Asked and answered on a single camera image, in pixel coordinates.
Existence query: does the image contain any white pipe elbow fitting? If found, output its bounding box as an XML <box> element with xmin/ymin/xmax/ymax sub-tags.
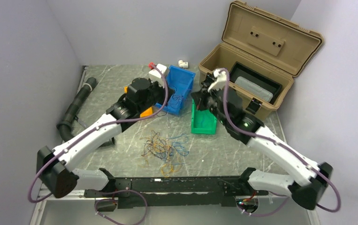
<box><xmin>178</xmin><ymin>60</ymin><xmax>189</xmax><ymax>69</ymax></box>

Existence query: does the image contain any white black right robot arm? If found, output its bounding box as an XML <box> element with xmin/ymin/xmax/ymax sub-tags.
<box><xmin>191</xmin><ymin>81</ymin><xmax>333</xmax><ymax>210</ymax></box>

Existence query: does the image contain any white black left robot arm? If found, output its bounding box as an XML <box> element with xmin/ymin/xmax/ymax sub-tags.
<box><xmin>36</xmin><ymin>78</ymin><xmax>175</xmax><ymax>198</ymax></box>

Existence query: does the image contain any blue plastic bin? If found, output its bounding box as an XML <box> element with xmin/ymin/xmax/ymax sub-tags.
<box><xmin>163</xmin><ymin>65</ymin><xmax>196</xmax><ymax>115</ymax></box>

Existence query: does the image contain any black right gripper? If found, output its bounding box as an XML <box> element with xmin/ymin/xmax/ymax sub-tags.
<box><xmin>191</xmin><ymin>82</ymin><xmax>229</xmax><ymax>126</ymax></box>

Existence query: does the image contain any orange plastic bin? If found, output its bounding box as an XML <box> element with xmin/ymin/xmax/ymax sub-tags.
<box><xmin>124</xmin><ymin>86</ymin><xmax>153</xmax><ymax>118</ymax></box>

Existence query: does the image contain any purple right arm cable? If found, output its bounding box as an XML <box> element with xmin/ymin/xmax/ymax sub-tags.
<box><xmin>219</xmin><ymin>68</ymin><xmax>343</xmax><ymax>214</ymax></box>

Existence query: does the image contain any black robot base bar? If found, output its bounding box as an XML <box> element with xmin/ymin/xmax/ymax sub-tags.
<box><xmin>84</xmin><ymin>176</ymin><xmax>267</xmax><ymax>209</ymax></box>

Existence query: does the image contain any grey plastic case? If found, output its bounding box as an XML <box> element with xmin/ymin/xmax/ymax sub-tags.
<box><xmin>234</xmin><ymin>77</ymin><xmax>273</xmax><ymax>102</ymax></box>

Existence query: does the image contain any black tool box tray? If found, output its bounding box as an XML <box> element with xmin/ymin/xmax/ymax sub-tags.
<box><xmin>230</xmin><ymin>61</ymin><xmax>282</xmax><ymax>104</ymax></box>

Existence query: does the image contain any black corrugated hose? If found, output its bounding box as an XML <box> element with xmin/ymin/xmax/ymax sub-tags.
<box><xmin>56</xmin><ymin>77</ymin><xmax>116</xmax><ymax>148</ymax></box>

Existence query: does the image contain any green plastic bin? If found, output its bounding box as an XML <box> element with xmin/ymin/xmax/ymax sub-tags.
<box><xmin>191</xmin><ymin>100</ymin><xmax>217</xmax><ymax>135</ymax></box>

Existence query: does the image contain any tan tool box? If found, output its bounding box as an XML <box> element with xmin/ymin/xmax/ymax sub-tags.
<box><xmin>198</xmin><ymin>0</ymin><xmax>324</xmax><ymax>120</ymax></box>

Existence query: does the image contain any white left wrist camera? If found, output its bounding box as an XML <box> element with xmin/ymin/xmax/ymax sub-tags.
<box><xmin>148</xmin><ymin>62</ymin><xmax>168</xmax><ymax>86</ymax></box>

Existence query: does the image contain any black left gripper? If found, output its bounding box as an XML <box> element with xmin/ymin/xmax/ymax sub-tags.
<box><xmin>138</xmin><ymin>78</ymin><xmax>175</xmax><ymax>113</ymax></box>

